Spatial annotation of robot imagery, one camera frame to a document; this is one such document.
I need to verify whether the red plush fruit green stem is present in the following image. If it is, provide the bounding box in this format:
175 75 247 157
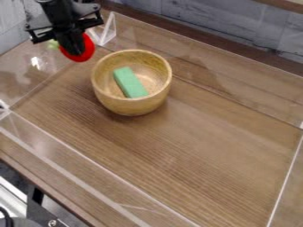
47 34 95 62

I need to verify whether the clear acrylic corner bracket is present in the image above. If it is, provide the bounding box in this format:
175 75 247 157
87 12 118 46

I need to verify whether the black metal table frame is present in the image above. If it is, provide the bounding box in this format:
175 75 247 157
27 184 84 227

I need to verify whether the clear acrylic tray wall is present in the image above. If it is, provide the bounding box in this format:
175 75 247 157
0 100 199 227

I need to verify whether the black cable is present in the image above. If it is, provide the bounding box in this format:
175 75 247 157
0 207 16 227

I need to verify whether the wooden bowl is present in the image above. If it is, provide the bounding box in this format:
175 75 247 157
91 50 172 116

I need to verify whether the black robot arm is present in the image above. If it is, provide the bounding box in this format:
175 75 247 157
26 0 104 56

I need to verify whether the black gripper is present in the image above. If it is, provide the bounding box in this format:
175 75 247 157
26 0 103 55

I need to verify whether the green rectangular block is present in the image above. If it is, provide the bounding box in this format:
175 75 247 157
114 67 148 98

